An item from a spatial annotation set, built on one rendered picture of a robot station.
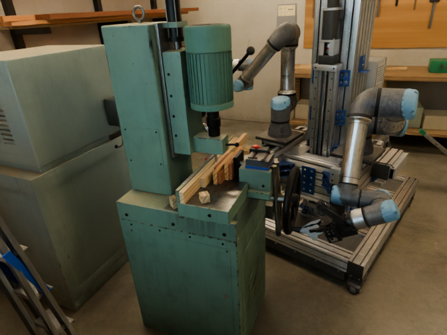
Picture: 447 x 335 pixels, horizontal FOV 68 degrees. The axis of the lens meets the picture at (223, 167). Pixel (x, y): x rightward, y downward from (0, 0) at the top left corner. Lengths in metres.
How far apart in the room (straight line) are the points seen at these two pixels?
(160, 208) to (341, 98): 1.20
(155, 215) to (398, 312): 1.44
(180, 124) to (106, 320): 1.26
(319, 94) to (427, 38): 2.64
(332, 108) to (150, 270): 1.31
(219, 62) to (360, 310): 1.55
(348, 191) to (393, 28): 3.30
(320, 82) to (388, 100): 0.65
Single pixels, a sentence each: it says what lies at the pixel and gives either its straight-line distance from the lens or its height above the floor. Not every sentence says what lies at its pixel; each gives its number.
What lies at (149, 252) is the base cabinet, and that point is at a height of 0.55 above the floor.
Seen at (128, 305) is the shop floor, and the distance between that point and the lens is 2.19.
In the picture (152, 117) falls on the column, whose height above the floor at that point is 1.17.
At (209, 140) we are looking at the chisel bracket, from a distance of 1.38.
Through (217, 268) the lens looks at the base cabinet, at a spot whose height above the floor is 0.55.
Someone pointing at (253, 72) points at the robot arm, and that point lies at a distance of 2.07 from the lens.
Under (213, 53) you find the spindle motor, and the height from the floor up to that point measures 1.41.
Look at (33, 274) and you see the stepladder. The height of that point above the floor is 0.65.
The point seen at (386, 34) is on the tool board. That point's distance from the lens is 4.49.
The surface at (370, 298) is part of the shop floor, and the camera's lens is 2.22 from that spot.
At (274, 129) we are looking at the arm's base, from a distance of 2.07.
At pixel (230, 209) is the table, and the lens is 1.21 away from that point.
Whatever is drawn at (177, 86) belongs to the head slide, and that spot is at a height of 1.29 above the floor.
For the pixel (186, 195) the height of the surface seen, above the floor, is 0.93.
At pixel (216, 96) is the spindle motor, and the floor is 1.26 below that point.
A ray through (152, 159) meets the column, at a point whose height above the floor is 0.98.
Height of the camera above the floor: 1.55
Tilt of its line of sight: 26 degrees down
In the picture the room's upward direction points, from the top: 3 degrees counter-clockwise
